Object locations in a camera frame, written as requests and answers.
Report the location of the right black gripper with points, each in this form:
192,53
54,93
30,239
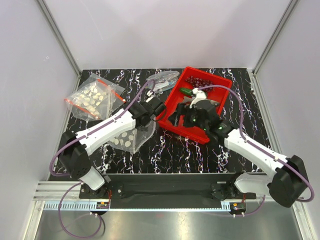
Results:
181,109

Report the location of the purple toy grapes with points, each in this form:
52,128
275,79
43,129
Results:
197,82

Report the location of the green toy cucumber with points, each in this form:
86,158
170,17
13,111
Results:
186,91

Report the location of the small clear bag with items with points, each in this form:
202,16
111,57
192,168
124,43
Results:
163,81

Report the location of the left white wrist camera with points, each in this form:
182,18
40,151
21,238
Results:
150,94

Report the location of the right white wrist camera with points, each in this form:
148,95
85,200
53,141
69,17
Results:
199,95

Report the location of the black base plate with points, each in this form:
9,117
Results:
165,191

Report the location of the red zipper clear bag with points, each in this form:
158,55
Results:
95,99

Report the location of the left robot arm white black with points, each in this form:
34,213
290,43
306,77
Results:
76,148

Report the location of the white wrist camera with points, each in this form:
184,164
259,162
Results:
150,94
199,95

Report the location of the polka dot zip bag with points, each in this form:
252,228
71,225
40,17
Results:
132,140

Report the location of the red plastic tray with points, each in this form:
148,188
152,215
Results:
176,96

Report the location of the grey toy fish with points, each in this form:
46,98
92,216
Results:
215,103

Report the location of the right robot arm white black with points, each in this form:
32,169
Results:
284,178

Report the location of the slotted cable duct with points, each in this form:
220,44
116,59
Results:
75,206

